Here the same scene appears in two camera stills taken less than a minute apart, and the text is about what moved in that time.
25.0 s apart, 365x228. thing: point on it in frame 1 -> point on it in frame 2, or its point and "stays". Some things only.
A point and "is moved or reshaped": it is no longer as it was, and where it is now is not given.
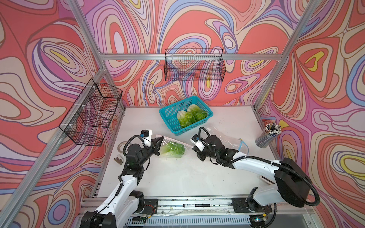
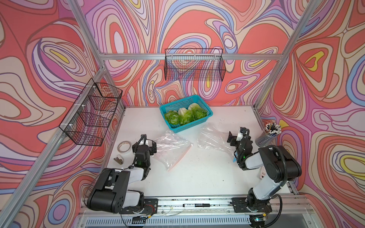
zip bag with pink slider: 172,148 is moved or reshaped
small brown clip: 119,161 stays
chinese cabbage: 198,114 stays
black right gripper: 199,154 -> 233,139
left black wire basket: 88,121 stays
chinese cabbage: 185,118 stays
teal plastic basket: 169,113 stays
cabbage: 172,149 -> 172,117
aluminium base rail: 206,211 stays
